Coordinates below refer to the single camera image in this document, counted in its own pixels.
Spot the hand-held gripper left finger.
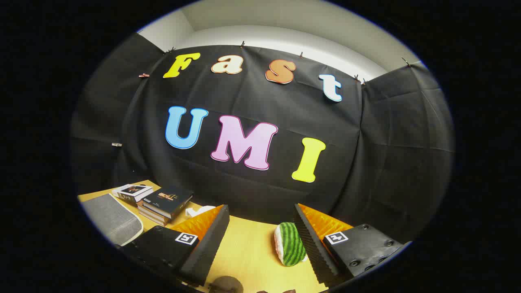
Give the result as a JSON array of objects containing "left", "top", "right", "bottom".
[{"left": 121, "top": 204, "right": 230, "bottom": 287}]

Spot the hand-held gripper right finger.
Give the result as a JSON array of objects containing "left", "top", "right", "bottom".
[{"left": 293, "top": 203, "right": 412, "bottom": 286}]

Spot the brown fuzzy shoe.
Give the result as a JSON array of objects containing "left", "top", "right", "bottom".
[{"left": 208, "top": 276, "right": 244, "bottom": 293}]

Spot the grey fabric storage box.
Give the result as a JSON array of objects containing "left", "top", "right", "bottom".
[{"left": 81, "top": 193, "right": 144, "bottom": 246}]

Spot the watermelon slice plush toy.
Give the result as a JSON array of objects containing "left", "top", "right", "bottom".
[{"left": 274, "top": 222, "right": 309, "bottom": 267}]

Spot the white plush toy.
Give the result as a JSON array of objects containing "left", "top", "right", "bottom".
[{"left": 185, "top": 205, "right": 217, "bottom": 219}]

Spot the brown book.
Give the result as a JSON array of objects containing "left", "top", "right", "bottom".
[
  {"left": 138, "top": 209, "right": 168, "bottom": 227},
  {"left": 138, "top": 202, "right": 171, "bottom": 223}
]

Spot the dark blue book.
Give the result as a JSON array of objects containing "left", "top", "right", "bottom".
[{"left": 142, "top": 186, "right": 195, "bottom": 221}]

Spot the white book with portrait cover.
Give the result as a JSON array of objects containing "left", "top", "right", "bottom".
[{"left": 112, "top": 184, "right": 154, "bottom": 203}]

